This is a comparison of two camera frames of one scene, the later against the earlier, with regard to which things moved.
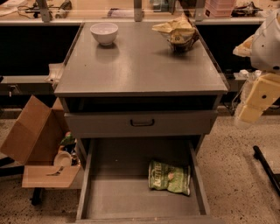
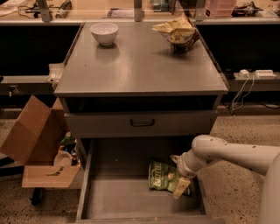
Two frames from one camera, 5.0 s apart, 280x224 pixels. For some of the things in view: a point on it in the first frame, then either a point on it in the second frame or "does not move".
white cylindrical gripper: (267, 50) → (183, 167)
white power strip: (244, 74) does not move
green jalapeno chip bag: (173, 178) does not move
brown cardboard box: (34, 138) does not move
